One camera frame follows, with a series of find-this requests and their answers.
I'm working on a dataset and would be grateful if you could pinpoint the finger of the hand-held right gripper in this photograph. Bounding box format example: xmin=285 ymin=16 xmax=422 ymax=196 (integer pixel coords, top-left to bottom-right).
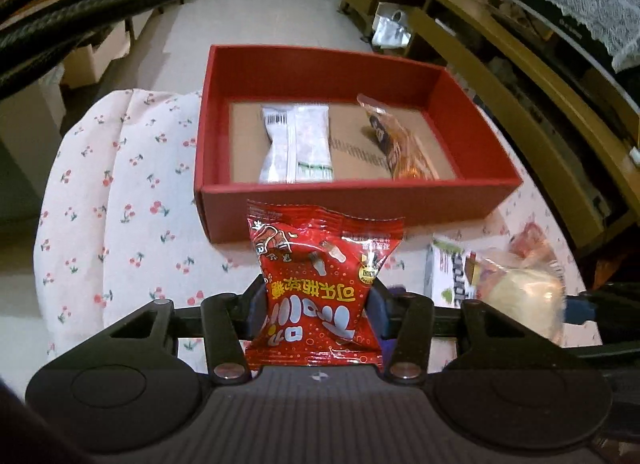
xmin=565 ymin=337 xmax=640 ymax=370
xmin=564 ymin=283 xmax=640 ymax=327

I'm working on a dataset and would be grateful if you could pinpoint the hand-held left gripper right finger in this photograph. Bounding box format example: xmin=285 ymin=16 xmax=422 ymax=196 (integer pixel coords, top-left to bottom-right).
xmin=367 ymin=277 xmax=526 ymax=386

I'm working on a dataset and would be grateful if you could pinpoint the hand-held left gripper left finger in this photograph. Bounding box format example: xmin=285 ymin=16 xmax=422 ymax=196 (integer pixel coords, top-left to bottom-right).
xmin=102 ymin=277 xmax=271 ymax=386

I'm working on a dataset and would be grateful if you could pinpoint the clear bread packet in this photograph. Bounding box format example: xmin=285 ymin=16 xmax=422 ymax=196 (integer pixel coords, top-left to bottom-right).
xmin=470 ymin=221 xmax=568 ymax=345

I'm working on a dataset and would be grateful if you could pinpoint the red snack packet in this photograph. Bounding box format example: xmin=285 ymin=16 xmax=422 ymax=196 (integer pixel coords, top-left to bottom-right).
xmin=244 ymin=199 xmax=406 ymax=372

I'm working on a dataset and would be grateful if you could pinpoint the red cardboard box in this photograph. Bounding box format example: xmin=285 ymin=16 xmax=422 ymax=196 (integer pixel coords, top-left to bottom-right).
xmin=194 ymin=44 xmax=523 ymax=245

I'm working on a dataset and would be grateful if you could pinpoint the green white snack packet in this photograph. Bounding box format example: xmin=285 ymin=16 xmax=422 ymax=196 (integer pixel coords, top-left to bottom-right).
xmin=425 ymin=239 xmax=482 ymax=307

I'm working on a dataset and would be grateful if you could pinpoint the orange brown snack packet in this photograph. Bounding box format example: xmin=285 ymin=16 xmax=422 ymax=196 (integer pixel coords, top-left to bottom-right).
xmin=356 ymin=93 xmax=441 ymax=181

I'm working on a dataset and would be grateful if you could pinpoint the brown cardboard liner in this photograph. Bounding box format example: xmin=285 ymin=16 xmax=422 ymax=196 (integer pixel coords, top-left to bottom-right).
xmin=229 ymin=102 xmax=457 ymax=183

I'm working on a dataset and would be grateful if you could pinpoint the cherry print tablecloth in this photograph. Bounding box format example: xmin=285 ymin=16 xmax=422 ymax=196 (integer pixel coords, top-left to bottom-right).
xmin=32 ymin=87 xmax=588 ymax=375

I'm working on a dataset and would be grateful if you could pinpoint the wooden media cabinet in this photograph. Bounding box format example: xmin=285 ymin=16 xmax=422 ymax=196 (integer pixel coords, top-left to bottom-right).
xmin=342 ymin=0 xmax=640 ymax=255

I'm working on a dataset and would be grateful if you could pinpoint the black television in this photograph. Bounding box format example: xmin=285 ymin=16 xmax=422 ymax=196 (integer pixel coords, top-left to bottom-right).
xmin=500 ymin=0 xmax=640 ymax=95

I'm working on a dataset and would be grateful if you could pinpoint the silver foil bag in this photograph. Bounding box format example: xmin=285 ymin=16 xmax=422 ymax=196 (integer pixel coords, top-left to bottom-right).
xmin=372 ymin=2 xmax=414 ymax=51

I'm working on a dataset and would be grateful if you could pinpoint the white storage box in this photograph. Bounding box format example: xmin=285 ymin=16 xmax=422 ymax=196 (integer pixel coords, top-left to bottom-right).
xmin=60 ymin=19 xmax=135 ymax=90

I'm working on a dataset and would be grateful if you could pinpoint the white cabinet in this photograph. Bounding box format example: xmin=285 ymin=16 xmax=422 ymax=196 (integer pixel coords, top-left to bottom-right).
xmin=0 ymin=62 xmax=68 ymax=180

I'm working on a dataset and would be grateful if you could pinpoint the black braided cable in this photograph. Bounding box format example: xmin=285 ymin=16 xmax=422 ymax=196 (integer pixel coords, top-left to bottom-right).
xmin=0 ymin=19 xmax=126 ymax=100
xmin=0 ymin=0 xmax=188 ymax=68

